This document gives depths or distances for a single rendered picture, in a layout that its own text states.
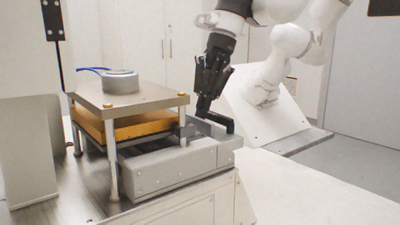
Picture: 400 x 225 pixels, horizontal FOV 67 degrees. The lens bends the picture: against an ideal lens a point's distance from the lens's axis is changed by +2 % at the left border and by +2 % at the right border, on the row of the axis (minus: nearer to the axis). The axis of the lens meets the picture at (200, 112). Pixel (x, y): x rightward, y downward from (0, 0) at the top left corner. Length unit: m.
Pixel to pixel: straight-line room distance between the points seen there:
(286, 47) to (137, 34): 2.00
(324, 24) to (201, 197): 0.79
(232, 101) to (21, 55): 1.00
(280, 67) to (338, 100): 2.60
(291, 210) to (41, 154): 0.64
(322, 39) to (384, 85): 2.43
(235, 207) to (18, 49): 0.55
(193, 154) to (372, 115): 3.19
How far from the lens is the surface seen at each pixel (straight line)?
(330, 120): 3.90
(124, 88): 0.63
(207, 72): 0.79
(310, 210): 0.92
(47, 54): 0.46
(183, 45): 3.26
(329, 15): 1.19
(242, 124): 1.28
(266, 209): 0.89
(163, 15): 3.12
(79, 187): 0.67
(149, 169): 0.56
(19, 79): 0.46
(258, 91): 1.34
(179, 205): 0.63
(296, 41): 1.18
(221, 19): 0.78
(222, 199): 0.70
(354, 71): 3.70
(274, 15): 0.76
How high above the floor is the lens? 1.25
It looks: 17 degrees down
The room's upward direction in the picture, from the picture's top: straight up
